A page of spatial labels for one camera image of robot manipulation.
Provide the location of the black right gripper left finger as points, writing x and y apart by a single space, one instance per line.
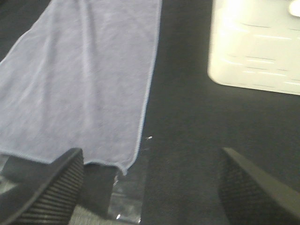
49 196

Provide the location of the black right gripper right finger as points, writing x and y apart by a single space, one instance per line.
251 196

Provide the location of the grey microfibre towel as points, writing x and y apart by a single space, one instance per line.
80 77

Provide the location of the cream plastic storage bin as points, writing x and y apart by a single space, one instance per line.
255 44

